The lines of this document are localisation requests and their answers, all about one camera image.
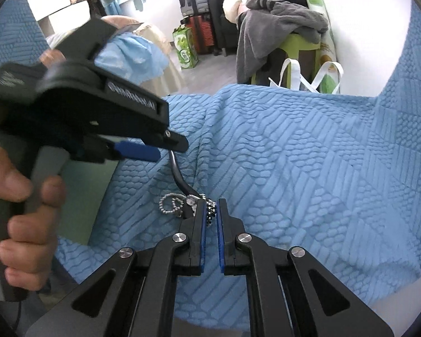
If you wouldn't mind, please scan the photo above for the cream bed skirt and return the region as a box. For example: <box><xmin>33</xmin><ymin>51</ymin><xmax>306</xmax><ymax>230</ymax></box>
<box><xmin>133</xmin><ymin>23</ymin><xmax>187</xmax><ymax>97</ymax></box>

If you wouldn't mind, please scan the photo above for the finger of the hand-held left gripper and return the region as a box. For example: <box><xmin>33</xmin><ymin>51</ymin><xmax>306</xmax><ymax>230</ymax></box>
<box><xmin>103</xmin><ymin>140</ymin><xmax>161</xmax><ymax>165</ymax></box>
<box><xmin>100</xmin><ymin>127</ymin><xmax>189</xmax><ymax>154</ymax></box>

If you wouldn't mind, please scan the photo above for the green shopping bag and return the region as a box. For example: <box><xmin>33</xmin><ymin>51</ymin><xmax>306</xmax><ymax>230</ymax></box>
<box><xmin>172</xmin><ymin>24</ymin><xmax>200</xmax><ymax>70</ymax></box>

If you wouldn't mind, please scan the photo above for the white tote bag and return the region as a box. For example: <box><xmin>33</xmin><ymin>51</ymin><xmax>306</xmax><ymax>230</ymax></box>
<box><xmin>268</xmin><ymin>58</ymin><xmax>344</xmax><ymax>95</ymax></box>

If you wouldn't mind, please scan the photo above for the beige pink pillow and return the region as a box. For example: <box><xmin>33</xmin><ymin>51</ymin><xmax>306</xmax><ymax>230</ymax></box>
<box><xmin>100</xmin><ymin>15</ymin><xmax>145</xmax><ymax>38</ymax></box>

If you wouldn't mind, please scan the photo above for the light blue bed sheet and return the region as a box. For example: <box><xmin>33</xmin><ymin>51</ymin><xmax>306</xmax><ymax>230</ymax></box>
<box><xmin>95</xmin><ymin>31</ymin><xmax>171</xmax><ymax>92</ymax></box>

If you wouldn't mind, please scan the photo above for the blue textured sofa cover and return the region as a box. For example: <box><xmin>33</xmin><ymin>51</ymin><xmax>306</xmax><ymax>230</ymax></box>
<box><xmin>0</xmin><ymin>0</ymin><xmax>421</xmax><ymax>334</ymax></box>

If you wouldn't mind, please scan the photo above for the pale green cardboard box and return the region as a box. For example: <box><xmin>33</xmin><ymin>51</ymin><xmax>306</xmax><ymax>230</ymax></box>
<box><xmin>58</xmin><ymin>158</ymin><xmax>125</xmax><ymax>247</ymax></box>

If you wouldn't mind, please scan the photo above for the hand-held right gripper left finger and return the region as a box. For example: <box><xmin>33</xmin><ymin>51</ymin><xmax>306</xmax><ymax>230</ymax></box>
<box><xmin>24</xmin><ymin>198</ymin><xmax>207</xmax><ymax>337</ymax></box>

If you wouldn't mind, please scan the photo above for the green plastic stool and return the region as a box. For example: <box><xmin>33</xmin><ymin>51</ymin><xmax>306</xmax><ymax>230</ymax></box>
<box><xmin>251</xmin><ymin>31</ymin><xmax>322</xmax><ymax>85</ymax></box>

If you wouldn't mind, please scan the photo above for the green spotted ironing board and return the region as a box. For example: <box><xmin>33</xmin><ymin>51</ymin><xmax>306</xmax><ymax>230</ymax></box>
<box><xmin>302</xmin><ymin>0</ymin><xmax>338</xmax><ymax>94</ymax></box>

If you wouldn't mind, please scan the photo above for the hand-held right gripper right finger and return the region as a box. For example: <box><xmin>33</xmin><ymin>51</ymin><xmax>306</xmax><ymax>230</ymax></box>
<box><xmin>218</xmin><ymin>198</ymin><xmax>395</xmax><ymax>337</ymax></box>

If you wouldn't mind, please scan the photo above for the person's left hand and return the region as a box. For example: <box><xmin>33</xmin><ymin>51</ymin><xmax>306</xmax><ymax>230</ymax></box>
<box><xmin>0</xmin><ymin>147</ymin><xmax>68</xmax><ymax>293</ymax></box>

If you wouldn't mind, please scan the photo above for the white headboard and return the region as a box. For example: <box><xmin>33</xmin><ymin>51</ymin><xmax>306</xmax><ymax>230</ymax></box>
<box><xmin>38</xmin><ymin>0</ymin><xmax>92</xmax><ymax>37</ymax></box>

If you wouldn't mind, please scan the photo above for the grey fleece blanket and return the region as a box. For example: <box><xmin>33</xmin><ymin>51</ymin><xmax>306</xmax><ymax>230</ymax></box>
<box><xmin>236</xmin><ymin>0</ymin><xmax>330</xmax><ymax>85</ymax></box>

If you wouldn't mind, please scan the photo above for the silver ball chain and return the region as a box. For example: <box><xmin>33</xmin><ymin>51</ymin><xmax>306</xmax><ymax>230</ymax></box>
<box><xmin>158</xmin><ymin>192</ymin><xmax>187</xmax><ymax>217</ymax></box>

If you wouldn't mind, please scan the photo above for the red suitcase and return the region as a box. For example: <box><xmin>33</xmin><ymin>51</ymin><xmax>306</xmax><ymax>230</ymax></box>
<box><xmin>185</xmin><ymin>15</ymin><xmax>217</xmax><ymax>55</ymax></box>

